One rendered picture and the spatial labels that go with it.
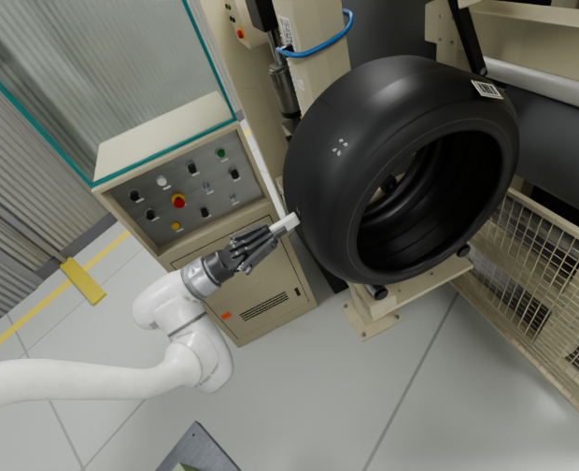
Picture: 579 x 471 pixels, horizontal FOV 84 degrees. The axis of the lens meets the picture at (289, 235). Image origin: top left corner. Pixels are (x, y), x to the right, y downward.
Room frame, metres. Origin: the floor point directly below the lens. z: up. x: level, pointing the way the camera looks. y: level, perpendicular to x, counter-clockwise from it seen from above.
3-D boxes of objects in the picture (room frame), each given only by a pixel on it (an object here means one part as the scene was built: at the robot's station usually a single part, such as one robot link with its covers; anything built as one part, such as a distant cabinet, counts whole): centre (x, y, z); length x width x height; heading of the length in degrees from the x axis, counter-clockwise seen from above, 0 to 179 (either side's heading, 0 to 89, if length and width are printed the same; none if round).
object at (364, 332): (0.92, -0.26, 0.01); 0.27 x 0.27 x 0.02; 5
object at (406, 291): (0.67, -0.30, 0.80); 0.37 x 0.36 x 0.02; 95
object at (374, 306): (0.66, -0.16, 0.84); 0.36 x 0.09 x 0.06; 5
